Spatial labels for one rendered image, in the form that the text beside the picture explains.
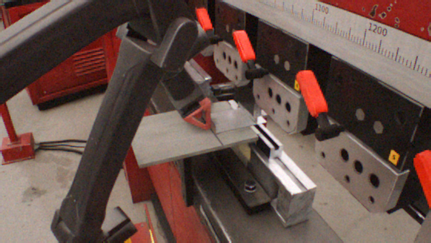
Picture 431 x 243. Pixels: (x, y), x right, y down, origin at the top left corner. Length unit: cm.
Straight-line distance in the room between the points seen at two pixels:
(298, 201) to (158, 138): 32
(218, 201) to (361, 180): 39
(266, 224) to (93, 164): 38
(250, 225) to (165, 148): 24
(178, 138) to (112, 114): 29
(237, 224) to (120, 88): 39
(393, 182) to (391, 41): 16
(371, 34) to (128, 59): 30
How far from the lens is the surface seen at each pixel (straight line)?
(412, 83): 38
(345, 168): 48
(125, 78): 46
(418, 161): 34
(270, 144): 73
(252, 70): 58
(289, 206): 68
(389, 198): 44
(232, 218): 73
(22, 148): 261
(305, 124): 56
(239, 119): 80
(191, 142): 72
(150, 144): 73
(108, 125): 48
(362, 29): 42
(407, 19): 38
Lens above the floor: 141
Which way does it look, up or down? 31 degrees down
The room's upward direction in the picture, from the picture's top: straight up
